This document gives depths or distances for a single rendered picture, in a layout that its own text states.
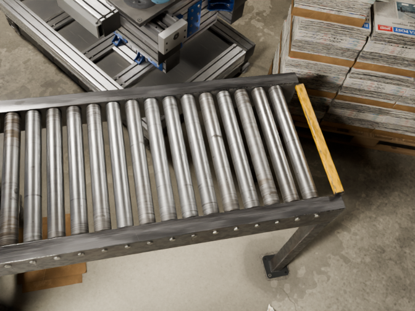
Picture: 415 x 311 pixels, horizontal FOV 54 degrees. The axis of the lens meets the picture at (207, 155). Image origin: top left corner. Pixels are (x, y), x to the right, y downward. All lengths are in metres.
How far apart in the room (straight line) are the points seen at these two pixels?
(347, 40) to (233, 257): 1.11
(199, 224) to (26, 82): 1.67
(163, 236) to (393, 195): 1.54
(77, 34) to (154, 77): 0.53
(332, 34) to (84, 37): 1.36
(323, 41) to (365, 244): 1.04
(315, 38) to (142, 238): 1.10
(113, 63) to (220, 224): 1.35
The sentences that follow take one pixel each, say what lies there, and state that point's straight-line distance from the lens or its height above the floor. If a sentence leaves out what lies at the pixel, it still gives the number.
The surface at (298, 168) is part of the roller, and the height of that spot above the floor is 0.79.
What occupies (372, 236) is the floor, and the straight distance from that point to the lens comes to 2.29.
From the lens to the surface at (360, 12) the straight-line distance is 1.76.
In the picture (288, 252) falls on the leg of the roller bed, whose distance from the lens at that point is 1.77.
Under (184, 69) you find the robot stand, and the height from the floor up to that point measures 0.21.
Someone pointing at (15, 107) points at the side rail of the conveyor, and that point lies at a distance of 1.49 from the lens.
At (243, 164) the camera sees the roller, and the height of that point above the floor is 0.80.
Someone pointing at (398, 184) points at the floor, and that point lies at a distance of 2.50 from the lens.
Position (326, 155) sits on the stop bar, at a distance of 1.39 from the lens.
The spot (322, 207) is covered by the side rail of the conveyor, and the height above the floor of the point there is 0.80.
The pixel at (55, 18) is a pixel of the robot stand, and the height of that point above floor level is 0.23.
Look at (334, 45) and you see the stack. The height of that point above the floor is 0.72.
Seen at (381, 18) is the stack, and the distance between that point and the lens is 1.90.
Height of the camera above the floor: 1.95
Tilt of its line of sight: 61 degrees down
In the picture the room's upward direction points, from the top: 10 degrees clockwise
